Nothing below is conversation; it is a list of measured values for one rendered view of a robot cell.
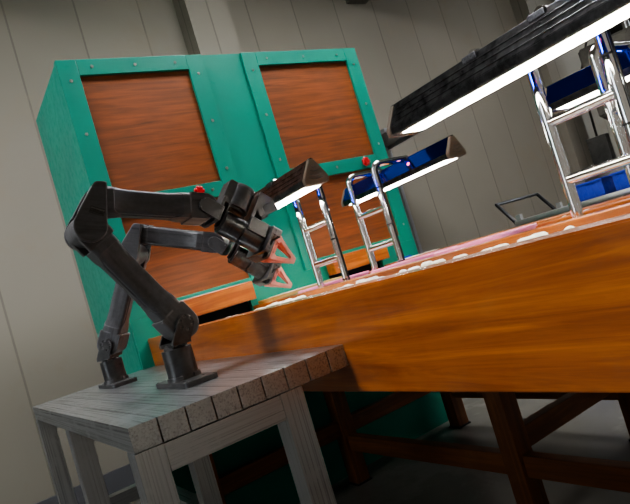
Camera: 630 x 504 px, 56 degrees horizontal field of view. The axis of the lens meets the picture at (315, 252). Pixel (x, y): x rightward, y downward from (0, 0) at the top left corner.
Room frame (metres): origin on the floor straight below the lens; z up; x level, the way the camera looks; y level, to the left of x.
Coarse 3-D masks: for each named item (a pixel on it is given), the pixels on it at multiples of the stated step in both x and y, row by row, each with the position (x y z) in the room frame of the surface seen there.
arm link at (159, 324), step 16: (80, 240) 1.12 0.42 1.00; (112, 240) 1.16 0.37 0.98; (96, 256) 1.15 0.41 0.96; (112, 256) 1.16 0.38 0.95; (128, 256) 1.18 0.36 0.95; (112, 272) 1.16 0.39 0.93; (128, 272) 1.17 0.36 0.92; (144, 272) 1.19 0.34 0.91; (128, 288) 1.18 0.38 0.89; (144, 288) 1.19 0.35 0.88; (160, 288) 1.20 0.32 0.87; (144, 304) 1.19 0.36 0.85; (160, 304) 1.19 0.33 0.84; (176, 304) 1.21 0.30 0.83; (160, 320) 1.20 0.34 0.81; (176, 320) 1.20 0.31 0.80
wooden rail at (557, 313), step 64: (512, 256) 0.73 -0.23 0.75; (576, 256) 0.66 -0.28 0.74; (256, 320) 1.34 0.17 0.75; (320, 320) 1.13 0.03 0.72; (384, 320) 0.97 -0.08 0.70; (448, 320) 0.85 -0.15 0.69; (512, 320) 0.76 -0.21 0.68; (576, 320) 0.68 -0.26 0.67; (320, 384) 1.18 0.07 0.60; (384, 384) 1.01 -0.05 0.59; (448, 384) 0.88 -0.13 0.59; (512, 384) 0.79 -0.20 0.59; (576, 384) 0.71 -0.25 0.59
